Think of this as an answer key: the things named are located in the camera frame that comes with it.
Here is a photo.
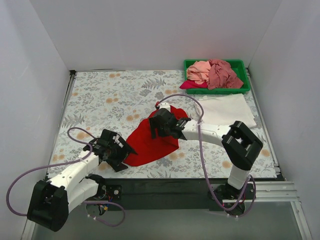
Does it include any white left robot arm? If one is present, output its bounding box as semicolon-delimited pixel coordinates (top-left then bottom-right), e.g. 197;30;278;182
27;129;136;232

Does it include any aluminium frame rail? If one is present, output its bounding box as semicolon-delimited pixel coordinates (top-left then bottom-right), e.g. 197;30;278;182
222;181;301;204

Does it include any folded white t shirt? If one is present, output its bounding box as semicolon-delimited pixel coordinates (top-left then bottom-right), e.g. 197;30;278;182
194;93;257;128

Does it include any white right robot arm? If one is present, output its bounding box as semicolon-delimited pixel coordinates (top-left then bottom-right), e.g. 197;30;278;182
149;108;263;199

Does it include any red t shirt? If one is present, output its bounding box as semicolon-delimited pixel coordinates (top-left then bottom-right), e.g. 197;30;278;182
124;118;179;167

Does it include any magenta t shirt in bin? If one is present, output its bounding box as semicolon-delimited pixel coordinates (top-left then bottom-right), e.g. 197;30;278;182
179;80;208;90

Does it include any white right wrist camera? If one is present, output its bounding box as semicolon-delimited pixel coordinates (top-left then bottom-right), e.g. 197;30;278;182
158;102;171;112

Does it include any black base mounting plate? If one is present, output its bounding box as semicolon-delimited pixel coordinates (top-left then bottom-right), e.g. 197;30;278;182
84;177;256;211

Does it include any floral patterned table mat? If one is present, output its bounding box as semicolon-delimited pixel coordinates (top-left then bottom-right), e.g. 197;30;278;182
46;69;279;179

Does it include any dusty pink t shirt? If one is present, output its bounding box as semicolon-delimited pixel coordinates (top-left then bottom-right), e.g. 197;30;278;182
207;59;244;90

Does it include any peach t shirt in bin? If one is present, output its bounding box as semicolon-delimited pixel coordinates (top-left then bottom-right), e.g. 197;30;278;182
186;60;211;85

